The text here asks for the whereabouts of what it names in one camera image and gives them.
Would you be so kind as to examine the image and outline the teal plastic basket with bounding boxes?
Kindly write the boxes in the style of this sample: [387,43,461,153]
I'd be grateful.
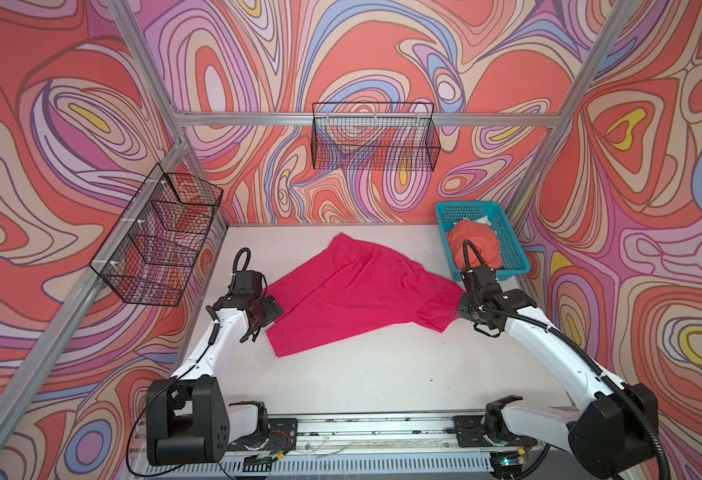
[435,201,531,282]

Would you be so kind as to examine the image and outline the magenta t shirt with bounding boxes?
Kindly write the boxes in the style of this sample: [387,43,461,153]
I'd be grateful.
[267,234,464,357]

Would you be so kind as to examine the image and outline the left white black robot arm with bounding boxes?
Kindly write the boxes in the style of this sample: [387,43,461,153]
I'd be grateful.
[145,270,283,467]

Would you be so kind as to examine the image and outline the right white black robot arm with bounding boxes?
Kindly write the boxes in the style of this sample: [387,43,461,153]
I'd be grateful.
[458,266,671,479]

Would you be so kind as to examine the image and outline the coral orange t shirt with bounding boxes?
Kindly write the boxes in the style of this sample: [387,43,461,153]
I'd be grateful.
[446,219,503,270]

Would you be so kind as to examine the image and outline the white cloth in basket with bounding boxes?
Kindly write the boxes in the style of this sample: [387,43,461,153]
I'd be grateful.
[475,216,492,227]

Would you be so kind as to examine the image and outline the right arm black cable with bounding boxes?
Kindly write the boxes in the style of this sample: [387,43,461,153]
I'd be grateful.
[461,238,673,480]

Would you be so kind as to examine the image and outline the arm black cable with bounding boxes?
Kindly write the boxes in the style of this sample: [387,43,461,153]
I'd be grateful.
[461,238,673,480]
[125,247,253,480]

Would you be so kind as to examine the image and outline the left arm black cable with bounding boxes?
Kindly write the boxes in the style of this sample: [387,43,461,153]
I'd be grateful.
[125,247,253,480]

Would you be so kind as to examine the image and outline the left black wire basket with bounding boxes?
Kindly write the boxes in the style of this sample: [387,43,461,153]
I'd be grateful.
[90,166,223,307]

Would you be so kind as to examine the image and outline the black wire basket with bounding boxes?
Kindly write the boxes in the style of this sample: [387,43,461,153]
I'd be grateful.
[311,101,442,172]
[90,166,223,307]

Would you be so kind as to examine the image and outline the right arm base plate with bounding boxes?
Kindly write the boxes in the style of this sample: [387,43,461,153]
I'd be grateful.
[444,415,538,449]

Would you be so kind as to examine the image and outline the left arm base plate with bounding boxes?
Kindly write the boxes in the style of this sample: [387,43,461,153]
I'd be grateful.
[228,417,299,454]

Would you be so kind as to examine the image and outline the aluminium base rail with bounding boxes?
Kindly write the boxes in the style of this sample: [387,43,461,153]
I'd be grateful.
[124,410,589,479]

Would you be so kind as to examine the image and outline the back black wire basket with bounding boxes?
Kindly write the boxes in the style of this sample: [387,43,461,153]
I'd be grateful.
[311,101,442,172]

